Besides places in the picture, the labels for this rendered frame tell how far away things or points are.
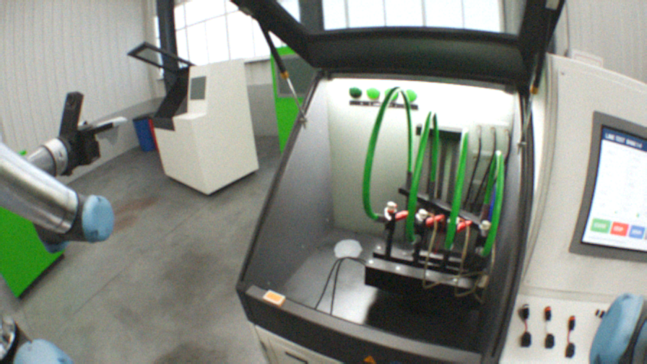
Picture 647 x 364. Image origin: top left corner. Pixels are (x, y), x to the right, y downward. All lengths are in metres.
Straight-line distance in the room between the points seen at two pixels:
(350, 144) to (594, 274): 0.90
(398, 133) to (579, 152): 0.57
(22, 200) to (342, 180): 0.99
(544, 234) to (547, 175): 0.14
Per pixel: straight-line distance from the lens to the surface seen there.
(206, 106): 3.39
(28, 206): 0.43
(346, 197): 1.12
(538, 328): 0.76
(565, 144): 0.72
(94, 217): 0.49
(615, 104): 0.80
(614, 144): 0.78
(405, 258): 0.83
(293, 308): 0.75
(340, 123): 1.01
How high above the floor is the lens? 1.52
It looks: 26 degrees down
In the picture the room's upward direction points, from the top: 4 degrees counter-clockwise
